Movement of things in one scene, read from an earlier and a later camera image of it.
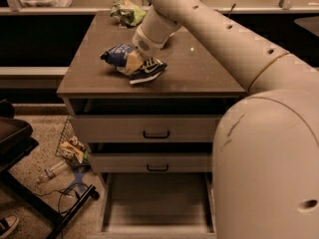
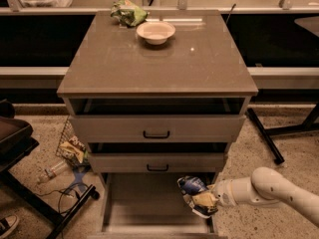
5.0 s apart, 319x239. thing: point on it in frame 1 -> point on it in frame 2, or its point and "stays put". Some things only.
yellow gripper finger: [134, 61] -> [204, 199]
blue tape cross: [78, 182] stays put
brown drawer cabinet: [148, 119] stays put
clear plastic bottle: [50, 171] stays put
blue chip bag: [118, 56] -> [190, 185]
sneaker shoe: [8, 224] stays put
